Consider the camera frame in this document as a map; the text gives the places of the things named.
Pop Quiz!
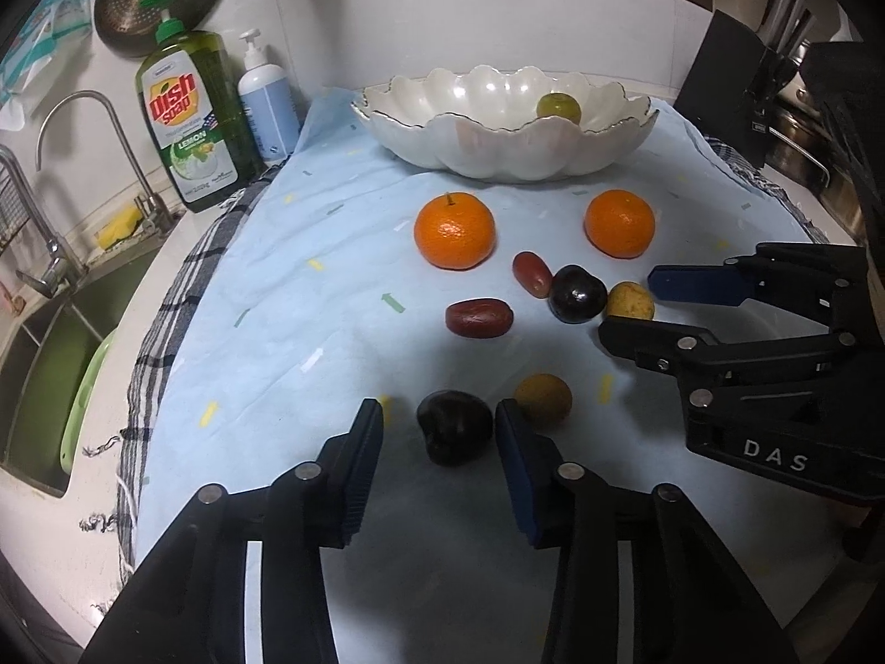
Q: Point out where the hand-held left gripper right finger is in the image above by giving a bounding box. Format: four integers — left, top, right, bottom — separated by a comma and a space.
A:
493, 397, 803, 664

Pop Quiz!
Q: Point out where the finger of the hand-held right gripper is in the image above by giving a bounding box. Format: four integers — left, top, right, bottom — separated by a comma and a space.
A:
648, 242, 868, 333
598, 317, 865, 395

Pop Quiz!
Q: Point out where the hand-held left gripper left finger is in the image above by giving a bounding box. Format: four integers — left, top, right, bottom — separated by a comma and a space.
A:
79, 397, 384, 664

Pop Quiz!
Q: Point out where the small yellow fruit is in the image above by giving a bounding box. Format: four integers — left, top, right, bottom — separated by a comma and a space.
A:
606, 281, 655, 323

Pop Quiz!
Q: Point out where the dark purple plum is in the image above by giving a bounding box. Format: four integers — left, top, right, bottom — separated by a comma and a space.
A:
416, 390, 495, 466
548, 264, 610, 325

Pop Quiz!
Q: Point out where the brown longan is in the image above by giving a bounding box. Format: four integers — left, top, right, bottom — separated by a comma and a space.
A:
513, 373, 574, 424

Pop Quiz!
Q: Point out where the red date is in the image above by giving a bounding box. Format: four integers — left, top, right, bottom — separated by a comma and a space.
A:
512, 252, 554, 300
445, 298, 516, 340

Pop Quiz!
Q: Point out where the orange with stem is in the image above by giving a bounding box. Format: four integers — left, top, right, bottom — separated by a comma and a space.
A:
413, 192, 499, 271

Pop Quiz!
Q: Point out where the white scalloped ceramic bowl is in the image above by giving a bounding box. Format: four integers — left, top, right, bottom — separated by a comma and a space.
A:
349, 64, 661, 184

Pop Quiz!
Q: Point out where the light blue cloth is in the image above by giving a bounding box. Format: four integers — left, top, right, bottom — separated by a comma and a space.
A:
134, 86, 851, 664

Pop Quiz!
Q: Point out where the steel pot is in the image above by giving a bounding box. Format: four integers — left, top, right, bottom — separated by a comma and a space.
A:
764, 41, 872, 236

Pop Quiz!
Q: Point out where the black knife block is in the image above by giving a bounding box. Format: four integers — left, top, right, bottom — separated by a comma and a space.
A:
681, 8, 796, 170

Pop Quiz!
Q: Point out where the green round fruit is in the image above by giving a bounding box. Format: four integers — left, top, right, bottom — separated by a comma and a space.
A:
537, 92, 582, 127

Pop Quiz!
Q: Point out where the checked cloth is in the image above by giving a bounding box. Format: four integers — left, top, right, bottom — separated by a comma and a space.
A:
79, 134, 831, 585

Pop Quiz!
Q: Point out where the steel knife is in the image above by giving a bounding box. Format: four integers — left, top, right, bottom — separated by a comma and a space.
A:
761, 0, 796, 49
784, 7, 817, 60

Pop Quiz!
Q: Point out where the green plastic board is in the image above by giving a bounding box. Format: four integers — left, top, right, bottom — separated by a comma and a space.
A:
59, 328, 118, 475

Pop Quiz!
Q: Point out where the kitchen sink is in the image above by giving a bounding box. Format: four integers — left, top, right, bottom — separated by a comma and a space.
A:
0, 249, 167, 499

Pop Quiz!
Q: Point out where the curved chrome faucet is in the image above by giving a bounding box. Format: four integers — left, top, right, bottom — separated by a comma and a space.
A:
34, 90, 177, 236

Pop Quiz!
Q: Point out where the yellow sponge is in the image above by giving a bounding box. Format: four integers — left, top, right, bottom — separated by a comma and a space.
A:
97, 204, 143, 250

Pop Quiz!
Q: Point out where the green dish soap bottle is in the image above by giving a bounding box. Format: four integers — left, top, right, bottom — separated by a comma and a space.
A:
134, 0, 260, 214

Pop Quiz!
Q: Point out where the chrome tap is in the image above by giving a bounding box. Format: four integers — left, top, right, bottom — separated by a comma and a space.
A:
0, 145, 87, 298

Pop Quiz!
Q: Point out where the white blue pump bottle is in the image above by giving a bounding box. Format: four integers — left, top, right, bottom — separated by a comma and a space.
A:
237, 29, 301, 167

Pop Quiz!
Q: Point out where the teal white plastic package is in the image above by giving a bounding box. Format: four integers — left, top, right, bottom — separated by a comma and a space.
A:
0, 0, 94, 129

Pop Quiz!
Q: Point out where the wire dish rack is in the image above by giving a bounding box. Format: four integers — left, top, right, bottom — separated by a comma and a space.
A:
0, 176, 32, 257

